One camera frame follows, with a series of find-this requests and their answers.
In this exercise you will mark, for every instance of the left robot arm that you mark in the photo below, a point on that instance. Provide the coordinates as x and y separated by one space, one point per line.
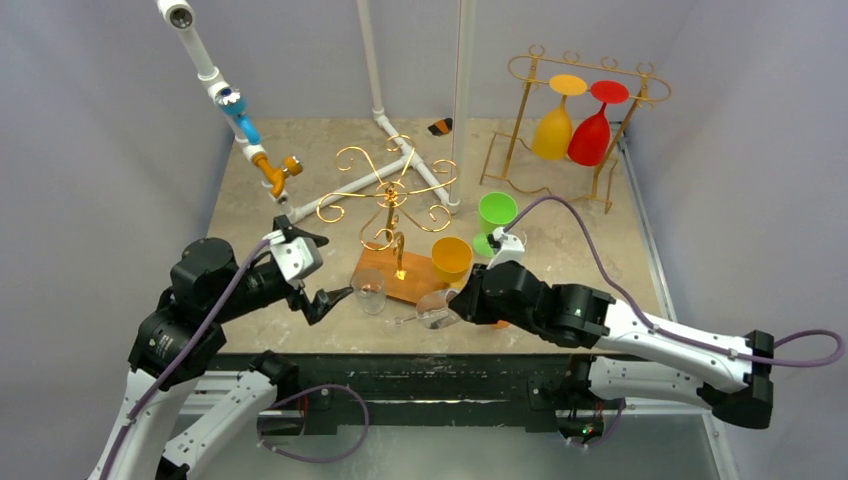
178 341

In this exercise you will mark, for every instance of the orange faucet handle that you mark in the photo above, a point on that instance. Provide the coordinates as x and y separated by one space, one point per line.
275 177

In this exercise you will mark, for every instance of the wooden base board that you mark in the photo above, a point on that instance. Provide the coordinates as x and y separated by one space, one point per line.
420 274

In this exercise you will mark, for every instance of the clear wine glass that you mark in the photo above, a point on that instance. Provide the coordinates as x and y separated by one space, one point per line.
369 290
432 311

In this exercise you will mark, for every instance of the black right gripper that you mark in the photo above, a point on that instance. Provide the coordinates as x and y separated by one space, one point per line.
479 294

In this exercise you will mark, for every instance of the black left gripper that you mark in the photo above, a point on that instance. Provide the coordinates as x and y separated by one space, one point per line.
298 297

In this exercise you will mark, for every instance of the black orange small clip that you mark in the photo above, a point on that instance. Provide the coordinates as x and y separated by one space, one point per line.
441 127

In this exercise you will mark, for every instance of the red plastic wine glass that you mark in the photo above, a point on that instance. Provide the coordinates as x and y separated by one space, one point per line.
591 138

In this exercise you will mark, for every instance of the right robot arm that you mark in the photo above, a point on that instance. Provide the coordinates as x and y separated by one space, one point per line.
634 354

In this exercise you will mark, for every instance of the gold wire wine glass rack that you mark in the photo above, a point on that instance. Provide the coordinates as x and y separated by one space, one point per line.
534 69

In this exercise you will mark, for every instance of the blue faucet handle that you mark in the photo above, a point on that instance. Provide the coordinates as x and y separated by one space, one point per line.
234 105

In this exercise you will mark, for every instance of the gold scroll glass tree stand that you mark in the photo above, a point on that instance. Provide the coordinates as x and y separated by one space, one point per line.
390 195

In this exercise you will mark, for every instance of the green plastic wine glass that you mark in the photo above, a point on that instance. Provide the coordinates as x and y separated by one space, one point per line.
495 209

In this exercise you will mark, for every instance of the black table front rail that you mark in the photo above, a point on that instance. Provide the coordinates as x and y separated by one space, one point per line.
537 392

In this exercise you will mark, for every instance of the yellow wine glass front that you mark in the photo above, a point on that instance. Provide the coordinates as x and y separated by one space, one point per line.
554 132

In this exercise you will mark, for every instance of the yellow wine glass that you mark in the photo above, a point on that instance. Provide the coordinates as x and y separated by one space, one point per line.
554 132
452 259

